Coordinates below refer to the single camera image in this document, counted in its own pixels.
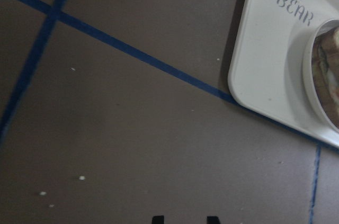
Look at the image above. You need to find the toasted bread slice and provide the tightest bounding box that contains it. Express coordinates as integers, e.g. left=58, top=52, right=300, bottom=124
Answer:
left=321, top=27, right=338, bottom=79

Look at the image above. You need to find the white round plate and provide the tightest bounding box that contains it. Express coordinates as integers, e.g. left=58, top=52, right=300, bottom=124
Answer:
left=302, top=19, right=338, bottom=132

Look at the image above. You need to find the bread slice on plate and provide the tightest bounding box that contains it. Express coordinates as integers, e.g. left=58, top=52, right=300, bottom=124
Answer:
left=311, top=34, right=338, bottom=120

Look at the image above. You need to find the white bear tray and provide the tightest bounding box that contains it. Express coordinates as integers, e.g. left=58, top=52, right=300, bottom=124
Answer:
left=228, top=0, right=338, bottom=147

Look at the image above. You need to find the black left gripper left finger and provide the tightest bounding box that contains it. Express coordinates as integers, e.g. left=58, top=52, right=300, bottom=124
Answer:
left=151, top=216, right=164, bottom=224

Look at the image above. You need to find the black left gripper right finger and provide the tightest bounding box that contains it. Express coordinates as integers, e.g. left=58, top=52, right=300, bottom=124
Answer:
left=207, top=216, right=221, bottom=224

